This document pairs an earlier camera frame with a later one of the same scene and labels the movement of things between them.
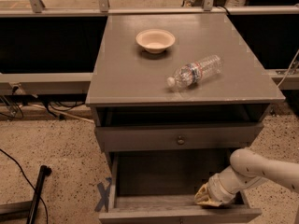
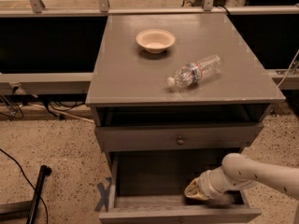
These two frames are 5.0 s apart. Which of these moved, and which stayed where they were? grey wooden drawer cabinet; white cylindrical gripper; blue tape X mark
Moved: white cylindrical gripper
Stayed: blue tape X mark; grey wooden drawer cabinet
